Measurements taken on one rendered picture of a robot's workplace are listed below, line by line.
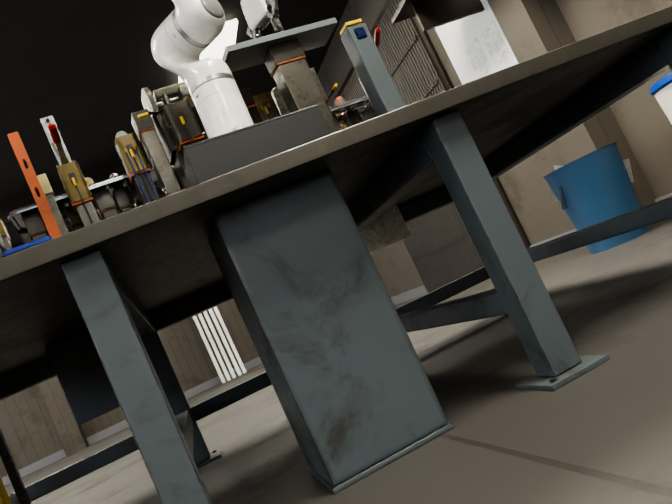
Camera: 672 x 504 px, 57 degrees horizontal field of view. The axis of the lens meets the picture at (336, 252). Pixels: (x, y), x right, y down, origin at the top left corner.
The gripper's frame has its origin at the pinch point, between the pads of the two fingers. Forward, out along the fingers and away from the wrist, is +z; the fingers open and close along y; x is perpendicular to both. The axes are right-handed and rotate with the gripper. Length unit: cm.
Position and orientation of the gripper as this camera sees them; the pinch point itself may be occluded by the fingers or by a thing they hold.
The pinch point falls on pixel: (270, 37)
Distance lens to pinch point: 204.4
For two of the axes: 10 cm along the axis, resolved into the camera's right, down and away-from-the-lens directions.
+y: -5.9, 3.3, 7.4
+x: -6.9, 2.6, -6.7
